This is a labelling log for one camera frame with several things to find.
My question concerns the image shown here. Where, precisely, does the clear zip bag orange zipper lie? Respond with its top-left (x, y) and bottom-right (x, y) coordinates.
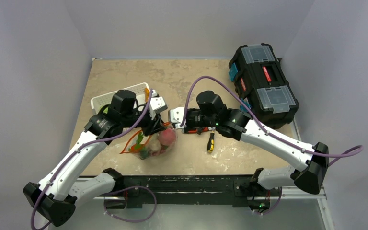
top-left (120, 122), bottom-right (178, 160)

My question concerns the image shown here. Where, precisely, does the pink peach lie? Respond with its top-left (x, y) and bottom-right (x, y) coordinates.
top-left (158, 128), bottom-right (177, 146)

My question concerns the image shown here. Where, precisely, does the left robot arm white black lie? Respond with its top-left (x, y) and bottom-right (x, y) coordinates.
top-left (23, 89), bottom-right (167, 229)

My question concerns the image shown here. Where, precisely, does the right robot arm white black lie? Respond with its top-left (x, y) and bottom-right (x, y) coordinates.
top-left (182, 91), bottom-right (329, 195)

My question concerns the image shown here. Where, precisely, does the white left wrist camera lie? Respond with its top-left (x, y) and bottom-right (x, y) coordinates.
top-left (148, 89), bottom-right (168, 120)

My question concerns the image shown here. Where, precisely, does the adjustable wrench red handle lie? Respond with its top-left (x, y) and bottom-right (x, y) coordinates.
top-left (182, 127), bottom-right (213, 135)

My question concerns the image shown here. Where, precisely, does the white perforated plastic basket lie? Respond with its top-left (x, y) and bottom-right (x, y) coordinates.
top-left (91, 82), bottom-right (151, 115)

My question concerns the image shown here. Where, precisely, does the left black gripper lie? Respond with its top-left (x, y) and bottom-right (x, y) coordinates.
top-left (122, 105), bottom-right (166, 136)

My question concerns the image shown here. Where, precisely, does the yellow black screwdriver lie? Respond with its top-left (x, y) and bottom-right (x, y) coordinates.
top-left (207, 131), bottom-right (215, 153)

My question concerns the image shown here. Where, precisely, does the aluminium frame rail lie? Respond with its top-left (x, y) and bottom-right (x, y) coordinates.
top-left (46, 119), bottom-right (335, 230)

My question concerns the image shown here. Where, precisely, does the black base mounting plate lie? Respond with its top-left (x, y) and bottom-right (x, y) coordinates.
top-left (110, 175), bottom-right (281, 210)

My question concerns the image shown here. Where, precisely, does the orange carrot with leaves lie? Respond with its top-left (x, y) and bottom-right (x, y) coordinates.
top-left (128, 131), bottom-right (152, 154)

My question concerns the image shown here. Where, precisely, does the black toolbox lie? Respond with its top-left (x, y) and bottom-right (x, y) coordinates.
top-left (229, 43), bottom-right (299, 129)

